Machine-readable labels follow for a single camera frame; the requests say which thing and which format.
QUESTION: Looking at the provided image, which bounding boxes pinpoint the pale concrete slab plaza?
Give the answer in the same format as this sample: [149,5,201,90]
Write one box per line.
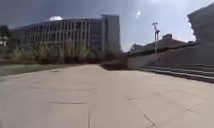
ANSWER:
[0,63,214,128]

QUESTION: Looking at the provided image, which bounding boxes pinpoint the dark bush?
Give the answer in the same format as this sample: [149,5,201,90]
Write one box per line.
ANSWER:
[99,56,129,72]

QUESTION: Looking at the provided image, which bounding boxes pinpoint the long dark wall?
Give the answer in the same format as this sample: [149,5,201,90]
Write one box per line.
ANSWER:
[126,41,214,68]

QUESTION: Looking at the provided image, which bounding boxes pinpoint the tall glass-fronted building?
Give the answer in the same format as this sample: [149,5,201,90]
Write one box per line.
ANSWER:
[9,13,122,64]

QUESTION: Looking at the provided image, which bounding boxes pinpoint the row of trees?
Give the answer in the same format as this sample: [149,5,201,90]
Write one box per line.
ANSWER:
[0,41,106,66]

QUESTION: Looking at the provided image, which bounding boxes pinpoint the concrete steps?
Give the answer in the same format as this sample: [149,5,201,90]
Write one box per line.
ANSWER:
[138,63,214,85]

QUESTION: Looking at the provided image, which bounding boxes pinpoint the lamp pole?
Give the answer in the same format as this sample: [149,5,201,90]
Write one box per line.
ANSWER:
[152,22,161,54]

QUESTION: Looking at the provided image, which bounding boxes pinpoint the low dark building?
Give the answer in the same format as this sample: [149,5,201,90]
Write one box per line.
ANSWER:
[126,33,198,56]

